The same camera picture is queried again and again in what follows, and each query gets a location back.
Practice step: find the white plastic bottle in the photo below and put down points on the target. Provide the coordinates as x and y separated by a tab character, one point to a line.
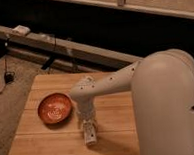
89	133

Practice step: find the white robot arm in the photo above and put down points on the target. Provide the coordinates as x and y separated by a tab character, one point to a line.
162	87

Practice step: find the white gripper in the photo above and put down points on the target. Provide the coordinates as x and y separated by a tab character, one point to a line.
86	113

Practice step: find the white small box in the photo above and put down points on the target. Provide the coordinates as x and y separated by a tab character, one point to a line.
20	29

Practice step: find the orange ceramic bowl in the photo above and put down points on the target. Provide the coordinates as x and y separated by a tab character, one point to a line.
54	108

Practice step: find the long wooden beam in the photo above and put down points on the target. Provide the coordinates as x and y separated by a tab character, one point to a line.
72	49

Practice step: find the wooden cutting board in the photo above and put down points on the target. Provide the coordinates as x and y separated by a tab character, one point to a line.
114	113

